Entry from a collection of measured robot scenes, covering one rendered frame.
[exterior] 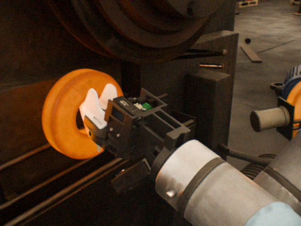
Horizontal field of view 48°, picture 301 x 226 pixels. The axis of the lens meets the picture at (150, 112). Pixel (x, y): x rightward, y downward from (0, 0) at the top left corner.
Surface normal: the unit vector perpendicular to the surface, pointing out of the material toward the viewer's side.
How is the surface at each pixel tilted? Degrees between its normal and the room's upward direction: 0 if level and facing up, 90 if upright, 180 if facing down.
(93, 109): 89
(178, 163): 41
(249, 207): 29
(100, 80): 88
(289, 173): 47
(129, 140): 106
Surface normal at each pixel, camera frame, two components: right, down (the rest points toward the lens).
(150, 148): -0.69, 0.28
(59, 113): 0.73, 0.24
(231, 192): -0.11, -0.62
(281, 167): -0.65, -0.59
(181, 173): -0.44, -0.25
